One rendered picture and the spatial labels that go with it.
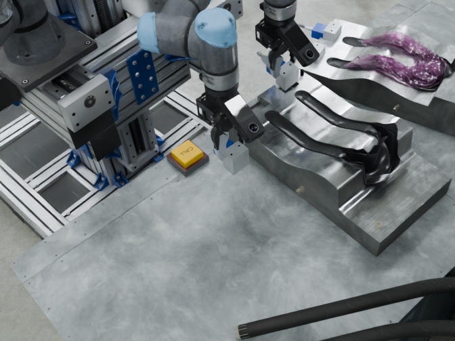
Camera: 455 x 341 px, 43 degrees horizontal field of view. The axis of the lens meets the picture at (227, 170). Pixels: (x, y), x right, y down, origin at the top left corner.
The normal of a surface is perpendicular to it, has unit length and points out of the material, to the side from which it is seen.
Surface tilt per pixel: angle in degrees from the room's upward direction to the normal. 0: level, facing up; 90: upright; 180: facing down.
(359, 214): 0
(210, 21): 0
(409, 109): 90
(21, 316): 0
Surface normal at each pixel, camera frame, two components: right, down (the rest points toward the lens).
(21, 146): -0.07, -0.64
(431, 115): -0.52, 0.68
